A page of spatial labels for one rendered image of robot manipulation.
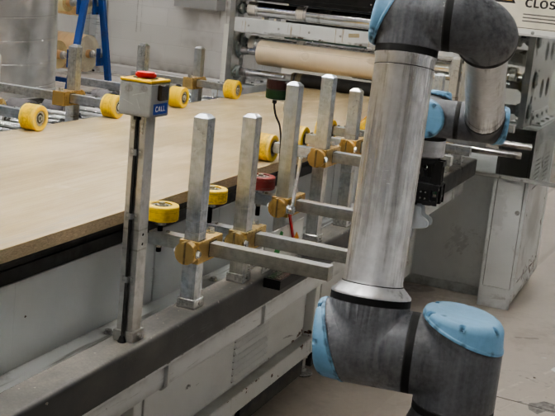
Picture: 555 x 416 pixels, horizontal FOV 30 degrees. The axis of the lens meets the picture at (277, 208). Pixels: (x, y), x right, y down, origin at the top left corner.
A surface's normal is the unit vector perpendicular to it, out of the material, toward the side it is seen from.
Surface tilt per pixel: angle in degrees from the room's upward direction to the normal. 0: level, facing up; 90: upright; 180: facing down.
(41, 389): 0
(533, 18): 90
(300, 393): 0
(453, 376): 90
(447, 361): 85
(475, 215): 90
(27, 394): 0
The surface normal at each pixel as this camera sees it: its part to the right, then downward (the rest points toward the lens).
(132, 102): -0.40, 0.16
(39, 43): 0.69, 0.22
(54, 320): 0.92, 0.17
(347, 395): 0.10, -0.97
